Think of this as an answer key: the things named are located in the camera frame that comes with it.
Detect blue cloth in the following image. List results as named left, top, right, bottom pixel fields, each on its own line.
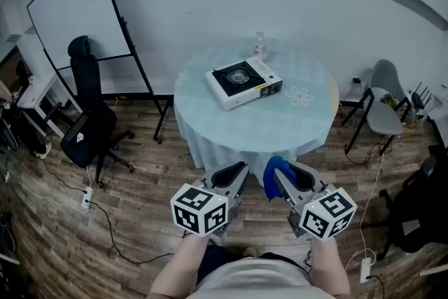
left=262, top=155, right=297, bottom=202

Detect person's dark shorts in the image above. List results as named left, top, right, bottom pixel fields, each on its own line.
left=195, top=244, right=313, bottom=286

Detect person's right forearm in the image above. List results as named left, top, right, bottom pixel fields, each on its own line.
left=309, top=236, right=351, bottom=299

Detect white side desk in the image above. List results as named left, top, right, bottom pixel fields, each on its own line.
left=15, top=72, right=83, bottom=139

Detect white portable stove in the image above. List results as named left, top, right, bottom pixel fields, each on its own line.
left=204, top=57, right=284, bottom=112

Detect black office chair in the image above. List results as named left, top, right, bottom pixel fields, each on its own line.
left=44, top=35, right=136, bottom=188

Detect person's left forearm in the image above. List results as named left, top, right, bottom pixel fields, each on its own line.
left=146, top=232, right=211, bottom=299

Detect white floor cable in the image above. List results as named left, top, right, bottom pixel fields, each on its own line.
left=344, top=151, right=386, bottom=272

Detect white power strip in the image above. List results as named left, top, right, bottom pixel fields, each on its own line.
left=359, top=256, right=372, bottom=284
left=80, top=186, right=95, bottom=211

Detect whiteboard on black stand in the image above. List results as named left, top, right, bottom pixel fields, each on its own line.
left=27, top=0, right=176, bottom=145

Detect person's light shirt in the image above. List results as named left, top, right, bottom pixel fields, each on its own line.
left=188, top=256, right=337, bottom=299

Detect black chair with bag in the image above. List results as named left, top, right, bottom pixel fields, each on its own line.
left=377, top=146, right=448, bottom=260

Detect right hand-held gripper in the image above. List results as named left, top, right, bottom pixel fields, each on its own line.
left=273, top=160, right=358, bottom=241

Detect clear plastic bottle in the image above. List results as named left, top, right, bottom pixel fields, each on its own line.
left=251, top=31, right=269, bottom=62

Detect black router with antennas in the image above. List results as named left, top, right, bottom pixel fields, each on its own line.
left=410, top=81, right=433, bottom=111

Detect black floor cable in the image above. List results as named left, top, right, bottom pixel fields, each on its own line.
left=344, top=142, right=383, bottom=166
left=88, top=200, right=175, bottom=265

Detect round table with pale tablecloth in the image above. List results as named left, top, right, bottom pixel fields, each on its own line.
left=173, top=37, right=341, bottom=187

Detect grey shell chair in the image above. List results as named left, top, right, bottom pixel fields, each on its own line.
left=341, top=59, right=414, bottom=157

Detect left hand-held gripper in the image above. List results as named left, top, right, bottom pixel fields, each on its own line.
left=170, top=160, right=251, bottom=238

